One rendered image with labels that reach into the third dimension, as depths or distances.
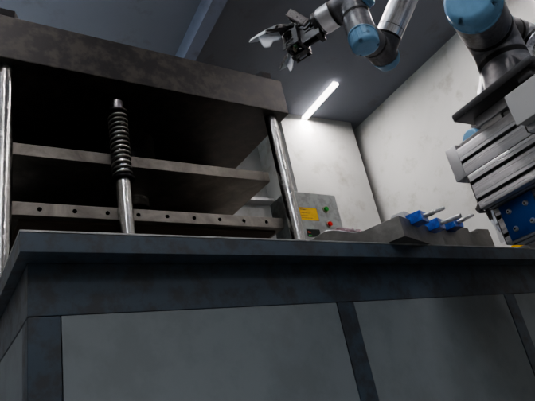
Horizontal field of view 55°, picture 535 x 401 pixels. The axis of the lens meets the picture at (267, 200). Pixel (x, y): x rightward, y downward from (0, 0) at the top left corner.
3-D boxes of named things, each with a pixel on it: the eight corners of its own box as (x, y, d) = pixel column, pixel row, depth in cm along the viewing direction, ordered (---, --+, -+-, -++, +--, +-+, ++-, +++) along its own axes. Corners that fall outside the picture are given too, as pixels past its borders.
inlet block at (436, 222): (467, 226, 136) (461, 208, 138) (461, 223, 133) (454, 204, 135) (423, 243, 143) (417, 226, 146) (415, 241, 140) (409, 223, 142)
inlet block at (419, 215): (452, 219, 128) (445, 200, 131) (444, 216, 125) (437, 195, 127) (405, 238, 135) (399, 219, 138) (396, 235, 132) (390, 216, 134)
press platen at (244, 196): (270, 181, 242) (268, 172, 244) (9, 153, 182) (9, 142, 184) (206, 239, 293) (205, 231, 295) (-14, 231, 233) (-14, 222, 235)
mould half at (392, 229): (447, 249, 143) (435, 213, 148) (404, 235, 124) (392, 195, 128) (306, 302, 170) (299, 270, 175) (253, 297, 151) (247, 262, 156)
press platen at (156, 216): (284, 227, 229) (282, 217, 231) (9, 214, 170) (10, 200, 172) (212, 282, 284) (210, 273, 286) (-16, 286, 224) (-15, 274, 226)
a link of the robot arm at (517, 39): (533, 59, 127) (512, 17, 132) (521, 33, 116) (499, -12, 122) (484, 83, 132) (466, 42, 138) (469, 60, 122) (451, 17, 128)
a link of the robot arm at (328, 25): (324, -4, 141) (339, 14, 147) (310, 5, 144) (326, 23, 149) (329, 15, 138) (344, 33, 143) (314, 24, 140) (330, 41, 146)
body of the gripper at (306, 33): (280, 51, 145) (316, 27, 139) (276, 29, 149) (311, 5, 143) (296, 65, 150) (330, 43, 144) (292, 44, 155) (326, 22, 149)
